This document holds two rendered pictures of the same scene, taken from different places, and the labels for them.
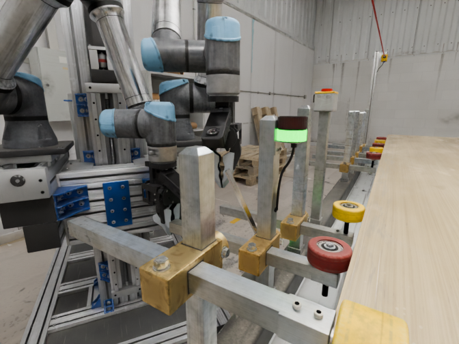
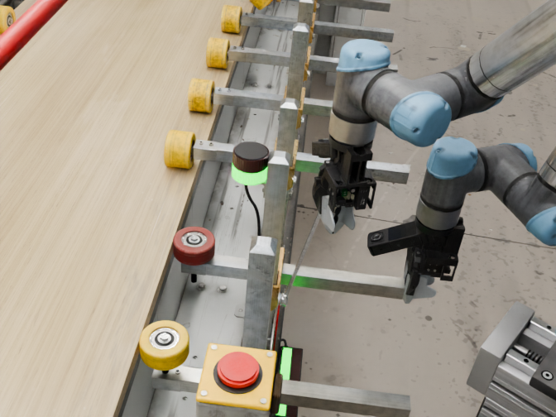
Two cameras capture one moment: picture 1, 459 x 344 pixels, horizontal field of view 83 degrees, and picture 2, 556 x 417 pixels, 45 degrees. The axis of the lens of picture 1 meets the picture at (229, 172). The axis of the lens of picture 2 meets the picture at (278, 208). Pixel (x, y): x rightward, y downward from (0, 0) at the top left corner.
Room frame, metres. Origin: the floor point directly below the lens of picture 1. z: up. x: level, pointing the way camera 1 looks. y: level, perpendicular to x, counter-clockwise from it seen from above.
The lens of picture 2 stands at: (1.36, -0.55, 1.75)
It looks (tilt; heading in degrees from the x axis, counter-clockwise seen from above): 37 degrees down; 150
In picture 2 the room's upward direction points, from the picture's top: 6 degrees clockwise
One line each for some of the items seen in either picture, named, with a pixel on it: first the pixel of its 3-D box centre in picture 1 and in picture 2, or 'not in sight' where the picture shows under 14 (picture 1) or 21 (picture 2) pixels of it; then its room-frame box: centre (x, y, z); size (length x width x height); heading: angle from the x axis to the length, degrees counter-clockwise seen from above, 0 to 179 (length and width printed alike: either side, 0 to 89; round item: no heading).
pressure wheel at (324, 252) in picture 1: (327, 269); (194, 259); (0.45, -0.19, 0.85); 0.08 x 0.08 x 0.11
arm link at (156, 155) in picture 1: (162, 153); (438, 208); (0.67, 0.18, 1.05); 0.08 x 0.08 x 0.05
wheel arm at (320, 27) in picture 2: not in sight; (311, 26); (-0.31, 0.48, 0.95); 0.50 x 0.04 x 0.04; 58
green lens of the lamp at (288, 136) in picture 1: (291, 134); (250, 169); (0.53, -0.13, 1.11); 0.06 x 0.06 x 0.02
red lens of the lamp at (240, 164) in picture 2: (292, 122); (251, 156); (0.53, -0.13, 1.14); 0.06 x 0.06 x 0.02
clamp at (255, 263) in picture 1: (263, 248); (266, 278); (0.54, -0.08, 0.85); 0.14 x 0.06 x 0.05; 148
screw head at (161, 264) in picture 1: (161, 263); not in sight; (0.28, 0.08, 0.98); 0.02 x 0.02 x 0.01
